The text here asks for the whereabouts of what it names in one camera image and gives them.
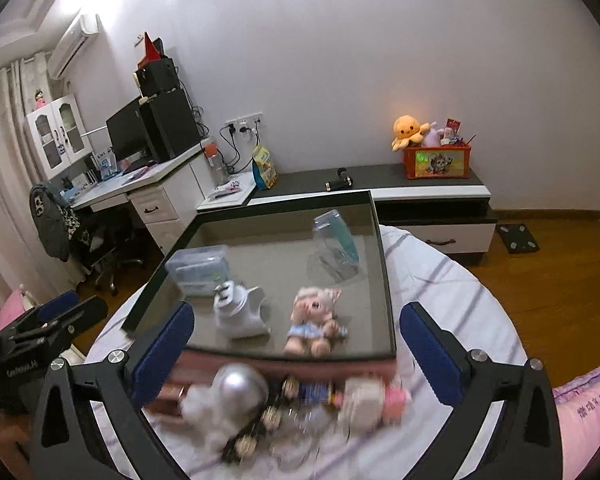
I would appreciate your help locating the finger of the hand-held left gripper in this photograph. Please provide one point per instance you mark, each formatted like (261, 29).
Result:
(87, 310)
(55, 305)

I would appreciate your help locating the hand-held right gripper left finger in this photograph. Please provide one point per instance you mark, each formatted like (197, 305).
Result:
(162, 355)

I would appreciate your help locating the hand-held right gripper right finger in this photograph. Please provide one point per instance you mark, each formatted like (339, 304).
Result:
(432, 355)

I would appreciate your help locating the pink and white small toy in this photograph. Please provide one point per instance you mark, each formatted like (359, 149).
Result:
(397, 396)

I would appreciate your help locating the silver-headed white fluffy toy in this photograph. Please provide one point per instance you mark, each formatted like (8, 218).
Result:
(235, 392)

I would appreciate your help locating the small white box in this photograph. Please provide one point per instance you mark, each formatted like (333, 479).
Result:
(362, 400)

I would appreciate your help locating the black and gold beaded ornaments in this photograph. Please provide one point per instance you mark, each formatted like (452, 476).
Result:
(250, 440)

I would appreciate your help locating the pink box with black rim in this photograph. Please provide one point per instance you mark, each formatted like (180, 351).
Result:
(270, 260)

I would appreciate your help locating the person's left forearm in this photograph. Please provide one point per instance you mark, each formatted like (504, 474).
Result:
(5, 435)

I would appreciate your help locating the black office chair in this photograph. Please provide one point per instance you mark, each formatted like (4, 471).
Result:
(105, 245)

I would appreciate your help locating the white striped quilt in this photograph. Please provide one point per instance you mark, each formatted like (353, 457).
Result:
(430, 280)

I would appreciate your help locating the clear plastic lidded container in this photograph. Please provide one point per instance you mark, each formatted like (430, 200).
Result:
(200, 272)

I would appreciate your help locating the pink pig plush doll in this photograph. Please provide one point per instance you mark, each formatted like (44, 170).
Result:
(312, 320)

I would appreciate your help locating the white desk with drawers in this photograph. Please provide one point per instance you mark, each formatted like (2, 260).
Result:
(160, 205)

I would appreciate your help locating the black bathroom scale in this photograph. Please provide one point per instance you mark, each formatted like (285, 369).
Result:
(517, 237)

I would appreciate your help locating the blue and white carton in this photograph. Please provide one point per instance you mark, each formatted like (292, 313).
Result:
(107, 166)

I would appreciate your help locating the clear teal plastic bottle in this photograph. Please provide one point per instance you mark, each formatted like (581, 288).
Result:
(335, 245)

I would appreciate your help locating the beige curtain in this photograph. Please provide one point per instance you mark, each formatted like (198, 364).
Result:
(5, 160)

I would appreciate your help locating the black and white low cabinet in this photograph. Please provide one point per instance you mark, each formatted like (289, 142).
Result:
(430, 200)

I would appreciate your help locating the white glass-door cabinet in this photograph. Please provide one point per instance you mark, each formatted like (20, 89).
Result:
(55, 135)

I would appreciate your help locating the pink printed blanket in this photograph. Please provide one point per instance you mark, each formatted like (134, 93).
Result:
(590, 420)

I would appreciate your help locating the white booklet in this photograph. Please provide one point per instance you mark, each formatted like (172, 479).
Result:
(227, 189)

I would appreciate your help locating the black computer monitor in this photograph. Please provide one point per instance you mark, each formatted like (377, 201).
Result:
(127, 132)

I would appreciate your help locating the orange printed storage box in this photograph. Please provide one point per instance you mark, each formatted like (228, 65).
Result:
(437, 162)

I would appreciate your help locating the black massage gun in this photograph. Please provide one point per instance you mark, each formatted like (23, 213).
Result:
(339, 181)

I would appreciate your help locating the small orange container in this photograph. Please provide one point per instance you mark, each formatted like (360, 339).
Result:
(210, 150)

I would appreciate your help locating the black speakers stack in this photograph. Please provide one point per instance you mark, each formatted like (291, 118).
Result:
(172, 125)

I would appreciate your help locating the small pink doll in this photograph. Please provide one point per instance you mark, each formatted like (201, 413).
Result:
(40, 100)

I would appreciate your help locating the yellow snack bag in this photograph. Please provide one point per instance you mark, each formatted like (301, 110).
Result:
(265, 167)

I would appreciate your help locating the purple plush toy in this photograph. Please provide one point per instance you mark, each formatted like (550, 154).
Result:
(434, 135)

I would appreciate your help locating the orange octopus plush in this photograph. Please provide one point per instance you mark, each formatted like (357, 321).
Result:
(407, 130)

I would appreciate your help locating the red packet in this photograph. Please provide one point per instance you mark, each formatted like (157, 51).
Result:
(453, 127)

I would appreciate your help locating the black box on tower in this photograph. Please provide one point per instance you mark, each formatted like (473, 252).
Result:
(155, 77)

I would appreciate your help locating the white air conditioner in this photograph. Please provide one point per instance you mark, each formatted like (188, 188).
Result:
(72, 45)

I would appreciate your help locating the white wall sockets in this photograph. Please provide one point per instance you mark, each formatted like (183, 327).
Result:
(242, 122)

